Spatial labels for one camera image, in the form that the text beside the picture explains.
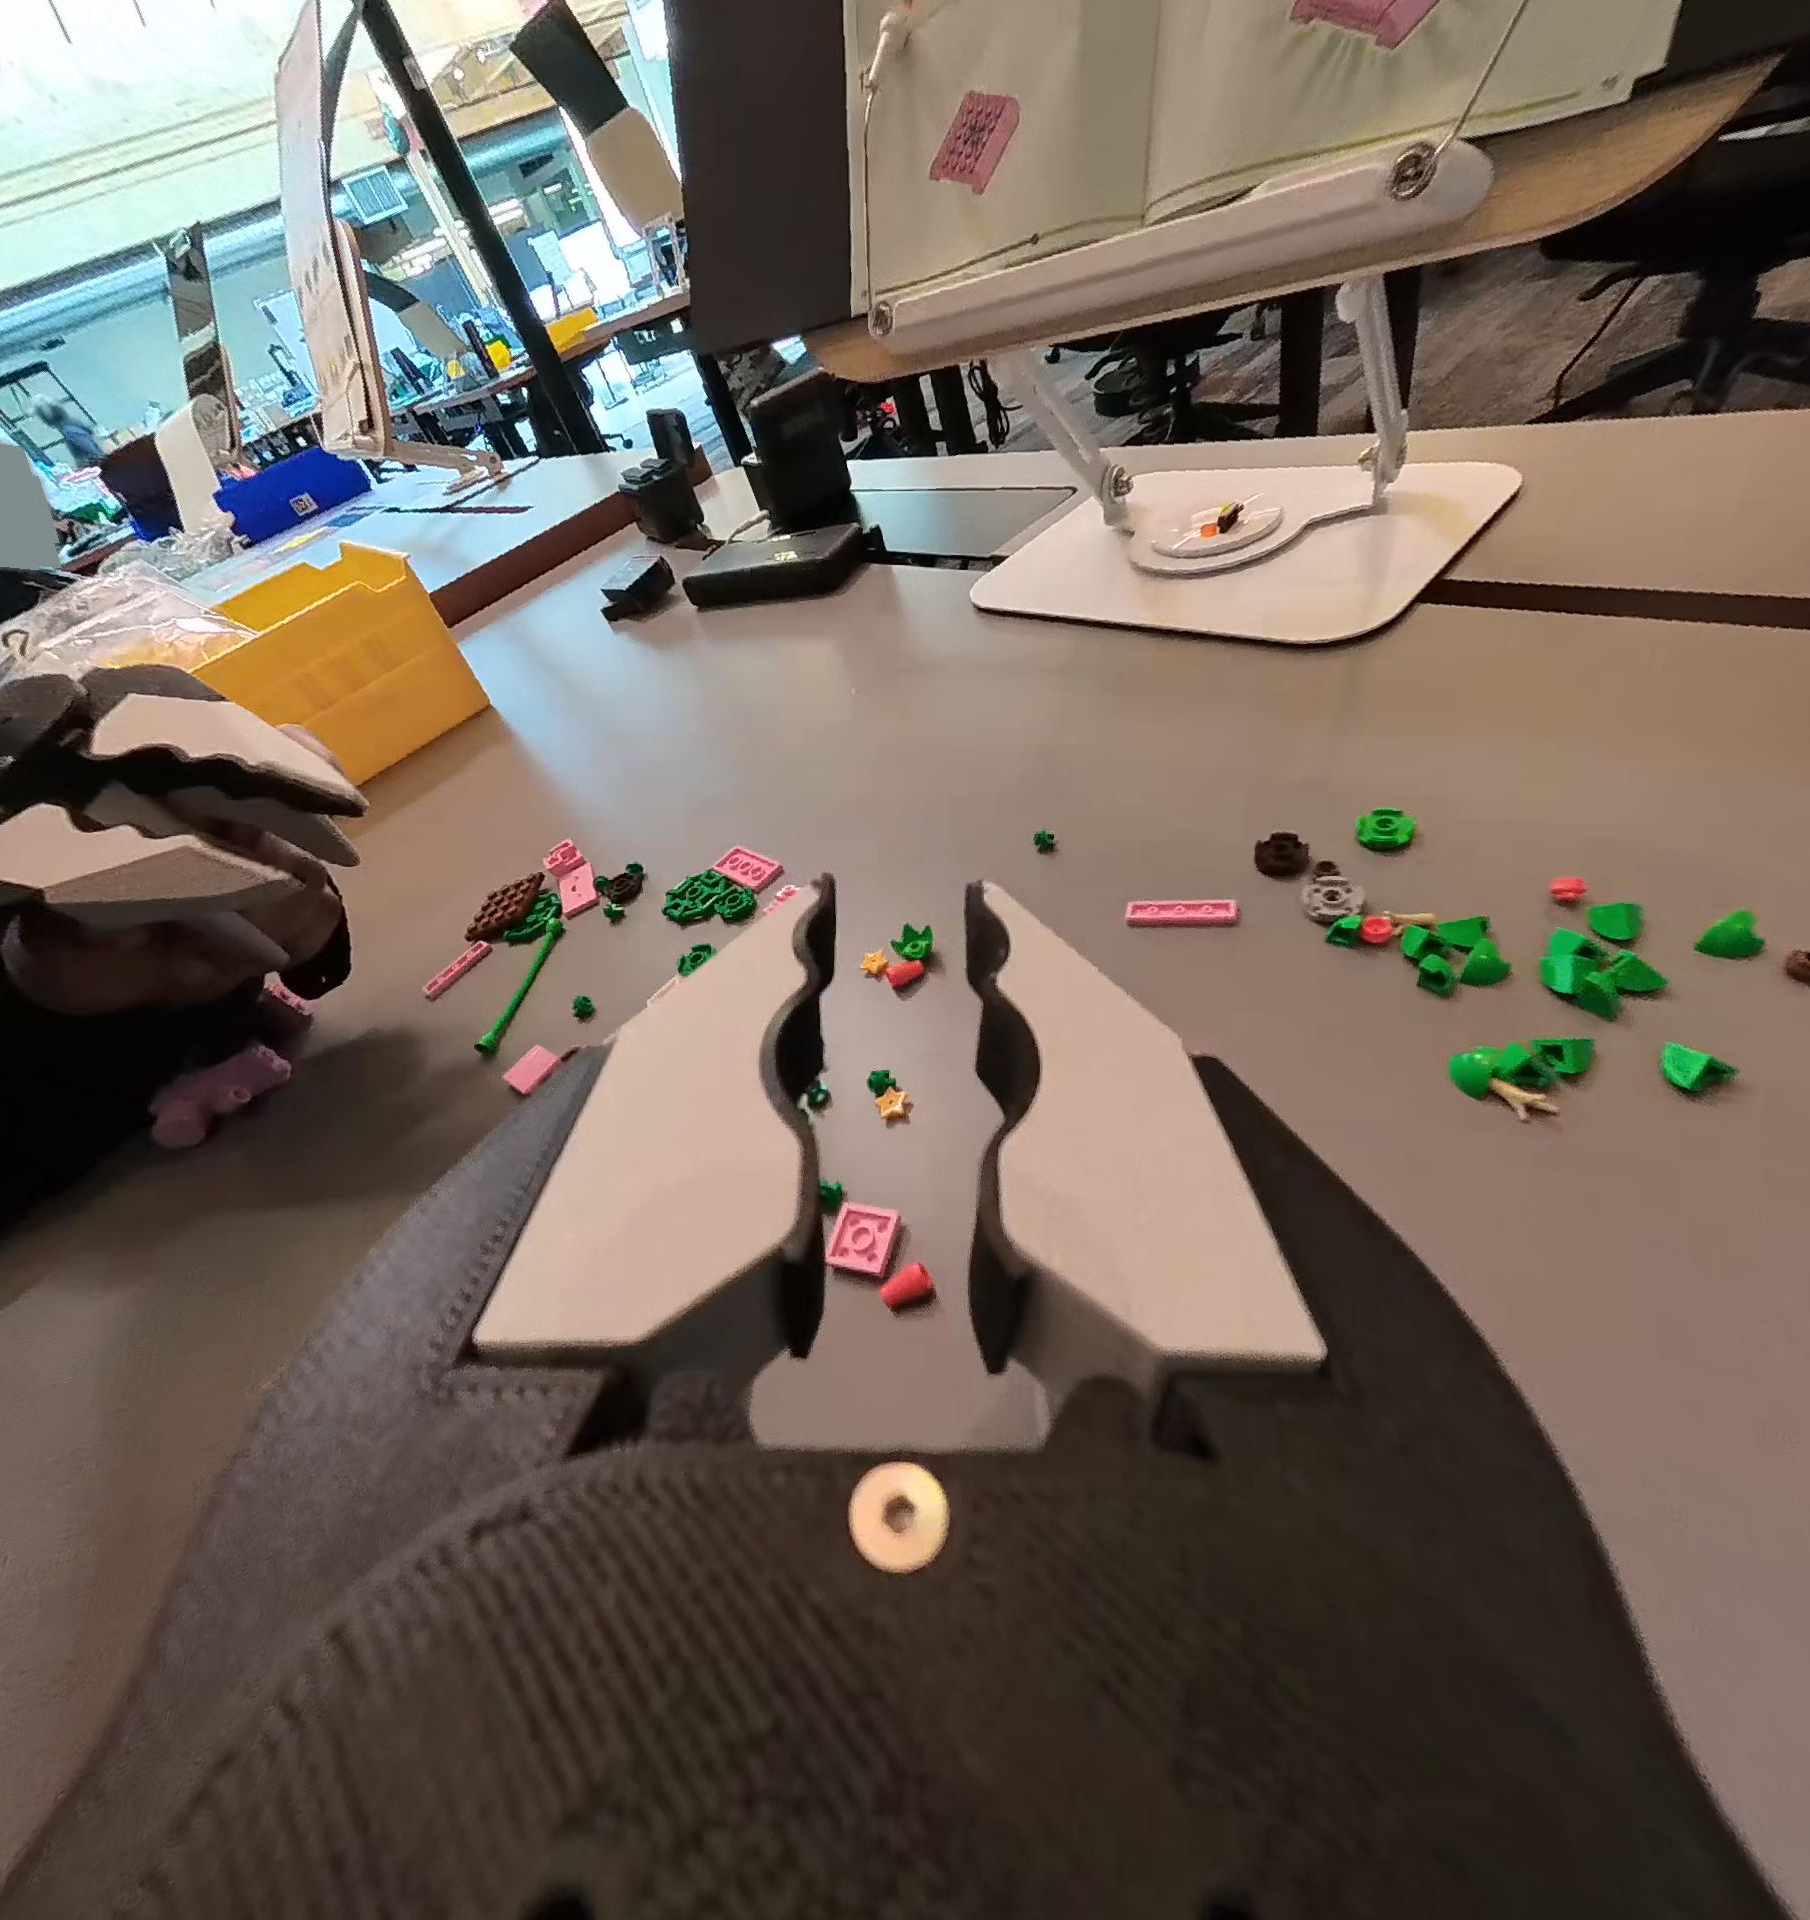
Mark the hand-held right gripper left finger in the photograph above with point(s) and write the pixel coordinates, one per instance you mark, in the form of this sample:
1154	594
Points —
666	1183

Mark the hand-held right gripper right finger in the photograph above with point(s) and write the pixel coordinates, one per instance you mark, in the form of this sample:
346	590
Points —
1128	1201

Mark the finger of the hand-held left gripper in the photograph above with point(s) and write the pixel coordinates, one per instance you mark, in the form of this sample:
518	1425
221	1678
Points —
229	748
109	878

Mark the pink and brown branch assembly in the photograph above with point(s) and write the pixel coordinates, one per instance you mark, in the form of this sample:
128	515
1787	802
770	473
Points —
199	1103

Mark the pink long thin plate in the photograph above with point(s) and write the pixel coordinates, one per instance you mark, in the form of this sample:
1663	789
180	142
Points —
1184	912

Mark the white book stand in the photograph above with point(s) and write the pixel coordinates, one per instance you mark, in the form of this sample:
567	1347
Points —
1296	600

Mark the brick instruction booklet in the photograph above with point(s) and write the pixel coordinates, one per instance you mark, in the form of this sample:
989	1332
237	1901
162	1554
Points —
1068	195

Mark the person's left forearm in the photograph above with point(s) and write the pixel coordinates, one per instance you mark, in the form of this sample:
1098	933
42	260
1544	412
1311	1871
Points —
35	1111

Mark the person's left hand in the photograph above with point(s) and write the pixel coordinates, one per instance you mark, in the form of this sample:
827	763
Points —
169	952

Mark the yellow storage bin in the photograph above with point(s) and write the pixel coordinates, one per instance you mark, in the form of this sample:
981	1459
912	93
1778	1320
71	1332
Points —
572	333
366	673

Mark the clear plastic bags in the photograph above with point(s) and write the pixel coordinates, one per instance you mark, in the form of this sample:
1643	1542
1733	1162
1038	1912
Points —
125	613

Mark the scattered pink bricks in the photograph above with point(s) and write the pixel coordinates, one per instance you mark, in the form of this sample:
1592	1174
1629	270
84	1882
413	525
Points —
846	1258

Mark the green rod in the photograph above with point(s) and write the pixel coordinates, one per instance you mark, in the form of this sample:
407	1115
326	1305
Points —
522	982

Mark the blue storage bin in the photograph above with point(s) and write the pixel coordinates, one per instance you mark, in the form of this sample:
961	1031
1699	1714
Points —
289	502

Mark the scattered green plant pieces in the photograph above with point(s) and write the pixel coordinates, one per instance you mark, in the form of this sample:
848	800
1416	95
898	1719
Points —
695	901

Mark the dark brown small round piece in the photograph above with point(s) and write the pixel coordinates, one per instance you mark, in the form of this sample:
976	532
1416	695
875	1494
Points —
621	883

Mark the brown square studded plate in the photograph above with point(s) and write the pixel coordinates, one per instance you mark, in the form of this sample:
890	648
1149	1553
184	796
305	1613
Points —
501	909

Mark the grey round plate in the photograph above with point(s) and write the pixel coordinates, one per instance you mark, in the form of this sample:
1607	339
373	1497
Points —
1333	898

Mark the dark brown round plate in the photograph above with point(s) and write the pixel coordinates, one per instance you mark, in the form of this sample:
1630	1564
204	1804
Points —
1278	855

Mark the black charger dock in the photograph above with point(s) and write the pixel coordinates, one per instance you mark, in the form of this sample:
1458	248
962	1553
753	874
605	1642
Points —
800	435
666	480

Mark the cluster of green leaf pieces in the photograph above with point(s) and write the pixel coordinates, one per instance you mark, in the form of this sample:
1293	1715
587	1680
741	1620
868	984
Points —
1594	960

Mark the cardboard instruction board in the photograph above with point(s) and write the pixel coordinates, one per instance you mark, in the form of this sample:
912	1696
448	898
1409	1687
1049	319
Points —
312	225

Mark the black power adapter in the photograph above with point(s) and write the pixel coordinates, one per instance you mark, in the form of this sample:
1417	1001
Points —
770	567

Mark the black pole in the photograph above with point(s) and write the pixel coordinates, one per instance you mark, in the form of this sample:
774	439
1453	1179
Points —
470	225

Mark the black office chair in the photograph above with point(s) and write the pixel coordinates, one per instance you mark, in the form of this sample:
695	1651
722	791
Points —
1714	225

